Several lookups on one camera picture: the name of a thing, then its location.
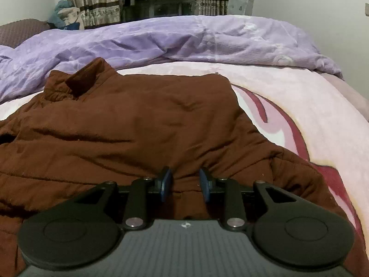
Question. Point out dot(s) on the mauve bed sheet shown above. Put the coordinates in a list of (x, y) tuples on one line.
[(359, 102)]

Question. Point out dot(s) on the mauve quilted headboard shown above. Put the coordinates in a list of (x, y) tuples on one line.
[(13, 34)]

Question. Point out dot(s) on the blue and beige clothes pile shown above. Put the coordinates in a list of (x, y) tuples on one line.
[(66, 17)]

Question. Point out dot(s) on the brown padded jacket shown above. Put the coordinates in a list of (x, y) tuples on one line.
[(144, 155)]

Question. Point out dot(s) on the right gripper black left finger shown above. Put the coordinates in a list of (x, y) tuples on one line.
[(147, 200)]

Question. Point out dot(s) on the pink printed bed blanket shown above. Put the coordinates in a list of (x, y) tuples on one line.
[(302, 112)]

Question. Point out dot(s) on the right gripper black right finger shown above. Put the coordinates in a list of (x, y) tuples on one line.
[(223, 200)]

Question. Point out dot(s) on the purple quilt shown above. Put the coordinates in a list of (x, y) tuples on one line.
[(229, 39)]

